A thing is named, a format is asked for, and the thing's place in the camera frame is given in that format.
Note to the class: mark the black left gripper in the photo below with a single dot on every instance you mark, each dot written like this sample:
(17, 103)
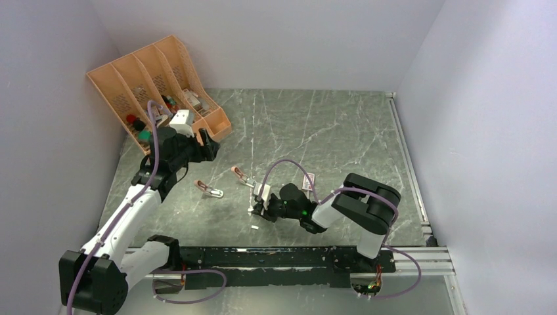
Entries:
(205, 152)

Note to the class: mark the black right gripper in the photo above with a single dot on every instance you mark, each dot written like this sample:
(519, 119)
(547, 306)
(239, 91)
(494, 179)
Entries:
(261, 209)

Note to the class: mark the small staple box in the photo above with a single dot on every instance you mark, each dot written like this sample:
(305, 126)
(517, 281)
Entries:
(308, 182)

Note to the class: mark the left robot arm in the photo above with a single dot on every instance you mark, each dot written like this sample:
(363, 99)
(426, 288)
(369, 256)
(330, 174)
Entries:
(98, 277)

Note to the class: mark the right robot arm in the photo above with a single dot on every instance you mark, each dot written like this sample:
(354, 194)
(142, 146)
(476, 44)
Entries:
(368, 203)

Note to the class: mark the green stamp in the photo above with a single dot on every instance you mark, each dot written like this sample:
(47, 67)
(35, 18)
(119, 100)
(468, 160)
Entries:
(143, 137)

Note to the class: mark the black round stamp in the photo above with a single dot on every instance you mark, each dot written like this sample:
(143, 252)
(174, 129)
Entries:
(138, 125)

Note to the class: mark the red round stamp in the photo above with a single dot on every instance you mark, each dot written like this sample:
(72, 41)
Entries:
(130, 118)

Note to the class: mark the peach plastic file organizer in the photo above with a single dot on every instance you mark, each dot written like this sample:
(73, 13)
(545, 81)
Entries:
(162, 68)

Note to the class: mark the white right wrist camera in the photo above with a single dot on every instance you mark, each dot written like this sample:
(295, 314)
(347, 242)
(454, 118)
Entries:
(262, 191)

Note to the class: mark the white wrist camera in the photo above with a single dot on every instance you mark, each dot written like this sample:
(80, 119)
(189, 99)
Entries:
(262, 191)
(182, 122)

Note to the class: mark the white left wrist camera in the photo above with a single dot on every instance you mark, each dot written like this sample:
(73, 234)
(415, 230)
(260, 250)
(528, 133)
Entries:
(182, 122)

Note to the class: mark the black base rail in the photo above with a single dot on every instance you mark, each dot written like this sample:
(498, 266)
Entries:
(279, 266)

